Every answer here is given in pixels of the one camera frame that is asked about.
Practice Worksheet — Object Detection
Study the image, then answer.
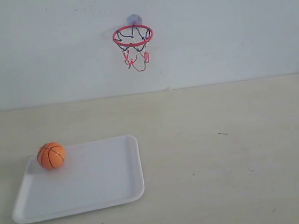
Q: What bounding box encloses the small orange basketball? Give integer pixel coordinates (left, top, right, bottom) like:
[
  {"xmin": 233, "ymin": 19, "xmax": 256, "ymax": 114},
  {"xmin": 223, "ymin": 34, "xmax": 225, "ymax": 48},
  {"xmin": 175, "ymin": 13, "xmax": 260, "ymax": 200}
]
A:
[{"xmin": 37, "ymin": 142, "xmax": 66, "ymax": 170}]

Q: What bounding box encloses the red mini basketball hoop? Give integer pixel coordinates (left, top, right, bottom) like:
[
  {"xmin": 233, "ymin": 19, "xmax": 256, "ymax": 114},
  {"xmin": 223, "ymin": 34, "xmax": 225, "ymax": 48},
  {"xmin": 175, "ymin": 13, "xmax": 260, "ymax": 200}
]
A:
[{"xmin": 112, "ymin": 24, "xmax": 154, "ymax": 72}]

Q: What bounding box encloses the white plastic tray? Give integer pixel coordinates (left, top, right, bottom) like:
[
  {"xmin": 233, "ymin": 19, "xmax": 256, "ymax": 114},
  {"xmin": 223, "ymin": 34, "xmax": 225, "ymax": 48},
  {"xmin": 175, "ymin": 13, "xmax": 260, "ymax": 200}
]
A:
[{"xmin": 12, "ymin": 135, "xmax": 145, "ymax": 224}]

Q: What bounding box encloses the clear suction cup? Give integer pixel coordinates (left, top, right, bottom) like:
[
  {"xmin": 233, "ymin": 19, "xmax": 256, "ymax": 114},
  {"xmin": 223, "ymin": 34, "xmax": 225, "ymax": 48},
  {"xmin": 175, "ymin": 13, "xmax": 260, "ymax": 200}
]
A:
[{"xmin": 126, "ymin": 14, "xmax": 142, "ymax": 26}]

